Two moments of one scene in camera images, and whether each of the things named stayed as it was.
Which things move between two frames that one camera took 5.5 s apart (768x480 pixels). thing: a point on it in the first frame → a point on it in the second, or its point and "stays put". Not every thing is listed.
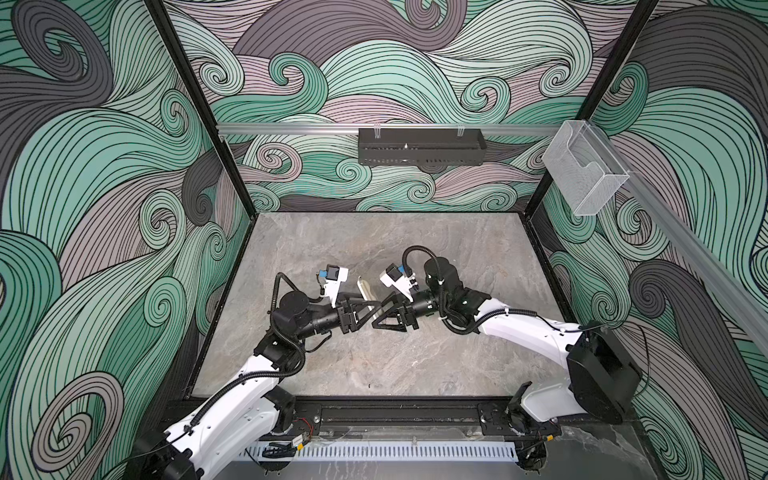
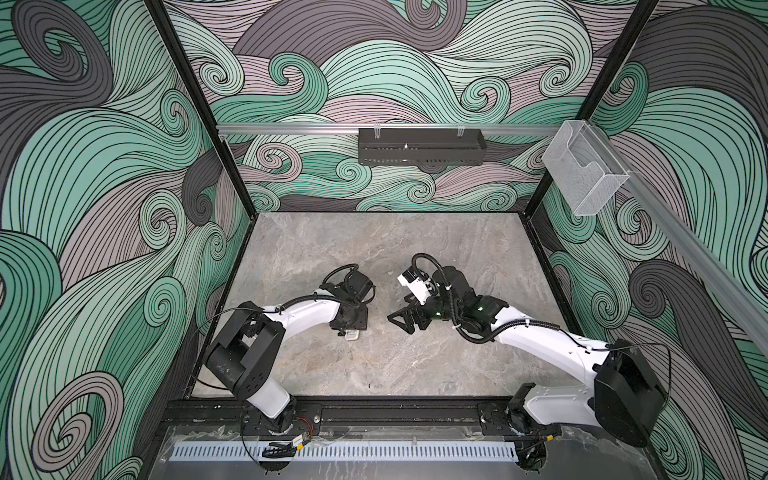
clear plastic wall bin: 585,168 stays put
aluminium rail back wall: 389,127 stays put
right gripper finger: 391,304 → 408,310
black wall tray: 421,147 stays put
